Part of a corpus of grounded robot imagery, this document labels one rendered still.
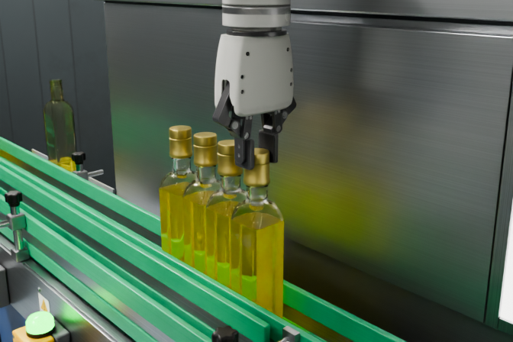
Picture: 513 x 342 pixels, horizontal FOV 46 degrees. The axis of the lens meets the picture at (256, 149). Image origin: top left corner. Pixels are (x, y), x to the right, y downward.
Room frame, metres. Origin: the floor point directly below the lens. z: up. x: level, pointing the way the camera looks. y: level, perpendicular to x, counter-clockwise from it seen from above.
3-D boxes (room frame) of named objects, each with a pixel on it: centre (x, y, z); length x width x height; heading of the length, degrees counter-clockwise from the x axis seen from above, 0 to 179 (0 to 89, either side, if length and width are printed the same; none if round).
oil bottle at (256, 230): (0.76, 0.00, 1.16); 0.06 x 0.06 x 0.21; 42
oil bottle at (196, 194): (0.85, 0.07, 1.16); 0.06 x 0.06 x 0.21; 41
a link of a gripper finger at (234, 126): (0.74, 0.02, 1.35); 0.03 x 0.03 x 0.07; 42
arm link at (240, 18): (0.76, 0.00, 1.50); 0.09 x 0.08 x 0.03; 132
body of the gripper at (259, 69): (0.76, 0.00, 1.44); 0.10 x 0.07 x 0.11; 132
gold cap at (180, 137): (0.89, 0.12, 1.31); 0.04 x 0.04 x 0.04
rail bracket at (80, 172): (1.30, 0.38, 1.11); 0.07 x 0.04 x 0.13; 132
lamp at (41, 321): (0.87, 0.35, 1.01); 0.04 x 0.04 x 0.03
